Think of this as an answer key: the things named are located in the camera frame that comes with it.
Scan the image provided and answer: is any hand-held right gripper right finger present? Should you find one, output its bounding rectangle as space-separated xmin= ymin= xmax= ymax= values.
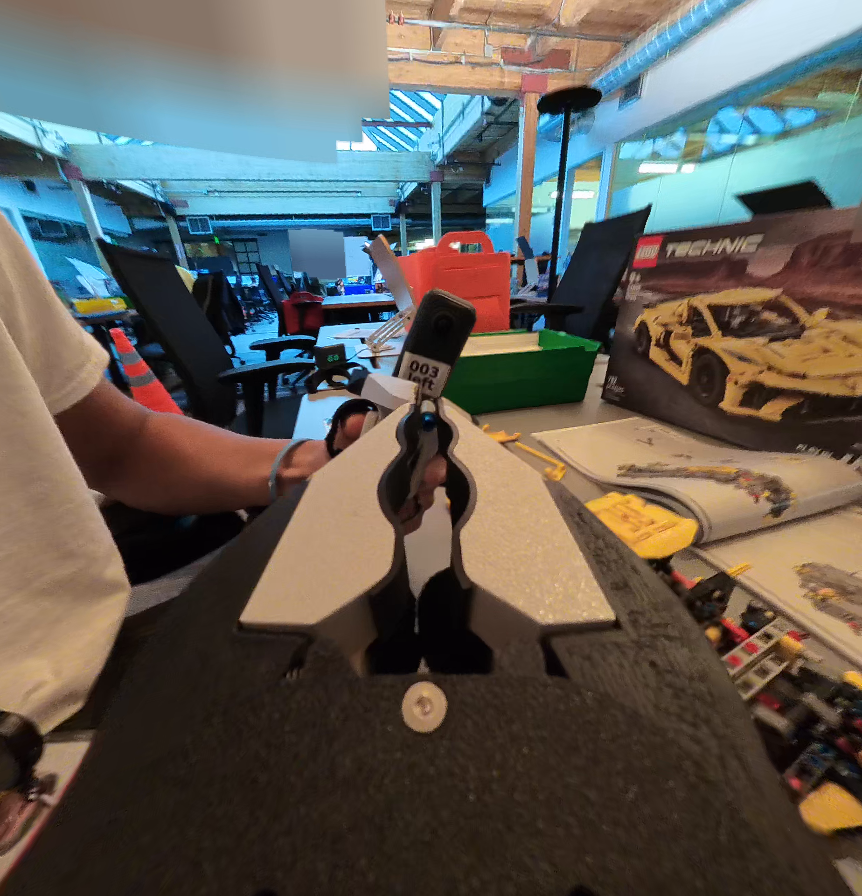
xmin=435 ymin=403 xmax=619 ymax=650

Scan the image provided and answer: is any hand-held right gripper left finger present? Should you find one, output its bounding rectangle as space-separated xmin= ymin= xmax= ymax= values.
xmin=239 ymin=405 xmax=415 ymax=674

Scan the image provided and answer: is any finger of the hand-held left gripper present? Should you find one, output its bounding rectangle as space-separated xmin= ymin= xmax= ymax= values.
xmin=364 ymin=372 xmax=419 ymax=415

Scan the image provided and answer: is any pile of yellow bricks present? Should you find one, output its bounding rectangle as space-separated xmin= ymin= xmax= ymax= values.
xmin=479 ymin=423 xmax=570 ymax=484

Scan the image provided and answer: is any yellow black brick car model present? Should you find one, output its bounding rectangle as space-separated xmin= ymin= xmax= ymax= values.
xmin=584 ymin=490 xmax=862 ymax=840

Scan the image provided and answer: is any person's left forearm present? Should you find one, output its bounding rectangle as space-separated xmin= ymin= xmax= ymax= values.
xmin=53 ymin=377 xmax=313 ymax=517

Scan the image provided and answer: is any grey desk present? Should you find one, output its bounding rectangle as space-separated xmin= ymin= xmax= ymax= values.
xmin=291 ymin=322 xmax=862 ymax=896

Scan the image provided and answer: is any person's left hand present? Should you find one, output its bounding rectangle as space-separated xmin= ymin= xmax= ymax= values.
xmin=309 ymin=412 xmax=384 ymax=483

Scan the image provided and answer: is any red felt bag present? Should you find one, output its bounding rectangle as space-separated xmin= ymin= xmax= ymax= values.
xmin=396 ymin=230 xmax=514 ymax=338

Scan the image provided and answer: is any white paper stack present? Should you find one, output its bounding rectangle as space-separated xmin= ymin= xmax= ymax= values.
xmin=462 ymin=332 xmax=545 ymax=359

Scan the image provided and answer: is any wooden document stand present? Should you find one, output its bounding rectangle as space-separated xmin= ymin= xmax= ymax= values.
xmin=332 ymin=234 xmax=418 ymax=363

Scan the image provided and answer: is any green plastic bin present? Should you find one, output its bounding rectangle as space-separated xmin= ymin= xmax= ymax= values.
xmin=440 ymin=329 xmax=605 ymax=417

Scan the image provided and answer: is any red office chair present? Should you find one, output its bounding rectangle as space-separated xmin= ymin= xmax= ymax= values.
xmin=280 ymin=290 xmax=328 ymax=338

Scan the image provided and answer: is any black office chair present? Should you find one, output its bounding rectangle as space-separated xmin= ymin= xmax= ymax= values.
xmin=94 ymin=237 xmax=318 ymax=440
xmin=510 ymin=203 xmax=653 ymax=345

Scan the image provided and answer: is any open instruction booklet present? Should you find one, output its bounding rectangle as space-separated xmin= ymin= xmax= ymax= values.
xmin=531 ymin=416 xmax=862 ymax=681

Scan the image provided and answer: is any black floor lamp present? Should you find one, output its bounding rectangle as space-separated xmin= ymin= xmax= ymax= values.
xmin=535 ymin=84 xmax=605 ymax=303

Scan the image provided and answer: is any orange traffic cone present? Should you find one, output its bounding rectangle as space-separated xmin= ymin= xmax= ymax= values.
xmin=108 ymin=327 xmax=185 ymax=417

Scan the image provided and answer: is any person's white shirt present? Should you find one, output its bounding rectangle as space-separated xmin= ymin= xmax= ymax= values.
xmin=0 ymin=189 xmax=132 ymax=737

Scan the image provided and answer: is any toy car set box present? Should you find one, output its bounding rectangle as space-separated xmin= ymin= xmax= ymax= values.
xmin=601 ymin=206 xmax=862 ymax=464

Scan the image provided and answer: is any black badge reel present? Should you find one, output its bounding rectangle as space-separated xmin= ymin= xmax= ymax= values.
xmin=0 ymin=692 xmax=56 ymax=807

